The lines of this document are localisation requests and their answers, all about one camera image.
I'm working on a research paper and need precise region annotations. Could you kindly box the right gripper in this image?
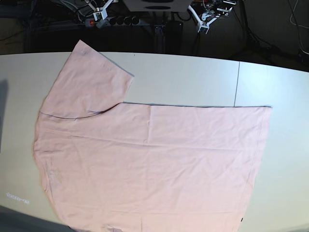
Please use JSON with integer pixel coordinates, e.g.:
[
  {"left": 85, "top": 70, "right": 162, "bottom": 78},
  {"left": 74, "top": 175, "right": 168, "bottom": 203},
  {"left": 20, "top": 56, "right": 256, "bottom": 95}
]
[{"left": 93, "top": 0, "right": 113, "bottom": 21}]

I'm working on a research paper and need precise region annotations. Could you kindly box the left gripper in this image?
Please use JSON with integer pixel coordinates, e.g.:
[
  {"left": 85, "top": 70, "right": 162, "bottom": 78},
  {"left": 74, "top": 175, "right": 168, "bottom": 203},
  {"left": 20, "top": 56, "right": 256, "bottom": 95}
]
[{"left": 188, "top": 0, "right": 237, "bottom": 33}]

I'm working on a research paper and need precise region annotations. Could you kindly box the pink T-shirt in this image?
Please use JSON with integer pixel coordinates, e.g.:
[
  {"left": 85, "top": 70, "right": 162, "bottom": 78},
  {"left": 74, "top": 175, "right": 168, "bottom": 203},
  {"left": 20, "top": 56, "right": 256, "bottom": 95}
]
[{"left": 34, "top": 41, "right": 272, "bottom": 232}]

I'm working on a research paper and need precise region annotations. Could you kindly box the black power strip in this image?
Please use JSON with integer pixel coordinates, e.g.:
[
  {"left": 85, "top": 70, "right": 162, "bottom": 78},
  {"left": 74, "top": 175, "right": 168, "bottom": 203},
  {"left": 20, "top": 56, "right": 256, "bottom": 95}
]
[{"left": 84, "top": 16, "right": 142, "bottom": 29}]

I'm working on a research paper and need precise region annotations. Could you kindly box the black power adapter box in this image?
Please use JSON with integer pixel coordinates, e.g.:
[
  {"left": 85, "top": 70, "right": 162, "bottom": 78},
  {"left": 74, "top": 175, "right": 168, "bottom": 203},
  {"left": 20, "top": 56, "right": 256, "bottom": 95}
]
[{"left": 165, "top": 20, "right": 183, "bottom": 37}]

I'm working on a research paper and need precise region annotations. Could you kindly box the aluminium table leg post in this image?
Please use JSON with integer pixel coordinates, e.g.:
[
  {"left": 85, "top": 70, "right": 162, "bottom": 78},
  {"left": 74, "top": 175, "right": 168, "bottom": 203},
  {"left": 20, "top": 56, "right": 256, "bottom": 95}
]
[{"left": 154, "top": 25, "right": 165, "bottom": 54}]

